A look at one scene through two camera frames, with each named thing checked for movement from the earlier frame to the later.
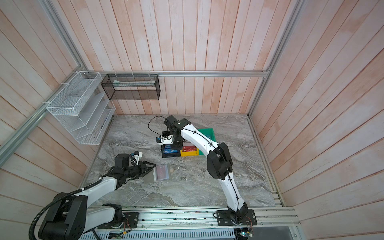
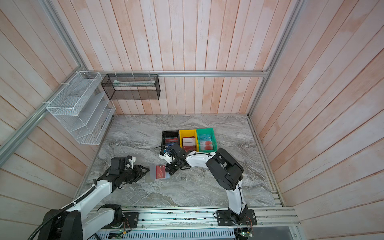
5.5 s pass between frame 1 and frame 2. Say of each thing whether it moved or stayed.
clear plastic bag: stayed
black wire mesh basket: stayed
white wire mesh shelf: stayed
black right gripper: moved
